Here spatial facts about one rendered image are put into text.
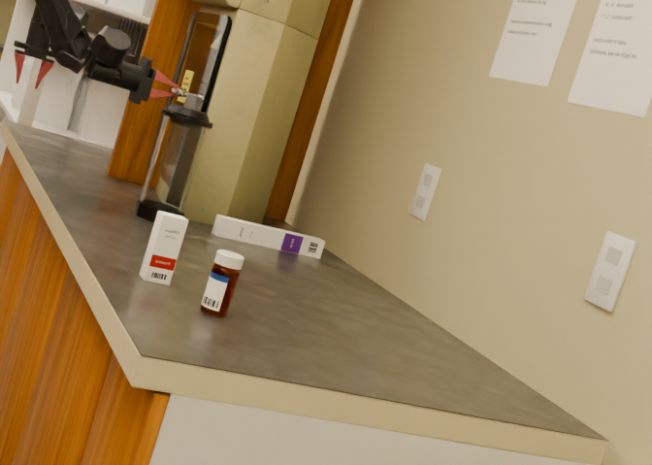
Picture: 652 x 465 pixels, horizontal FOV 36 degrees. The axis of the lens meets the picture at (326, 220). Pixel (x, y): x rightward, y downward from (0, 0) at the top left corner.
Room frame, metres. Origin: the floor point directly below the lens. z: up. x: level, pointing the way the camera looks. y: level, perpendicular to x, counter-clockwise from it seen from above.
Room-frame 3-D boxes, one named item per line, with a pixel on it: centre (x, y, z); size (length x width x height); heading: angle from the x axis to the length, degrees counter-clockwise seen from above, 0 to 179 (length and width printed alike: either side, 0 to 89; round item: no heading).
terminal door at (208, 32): (2.34, 0.39, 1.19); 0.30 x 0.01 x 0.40; 24
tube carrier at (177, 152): (2.08, 0.33, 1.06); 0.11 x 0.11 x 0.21
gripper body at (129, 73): (2.23, 0.50, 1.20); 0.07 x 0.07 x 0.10; 26
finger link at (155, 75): (2.26, 0.44, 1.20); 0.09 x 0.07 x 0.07; 116
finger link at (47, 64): (2.48, 0.79, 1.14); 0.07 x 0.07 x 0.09; 25
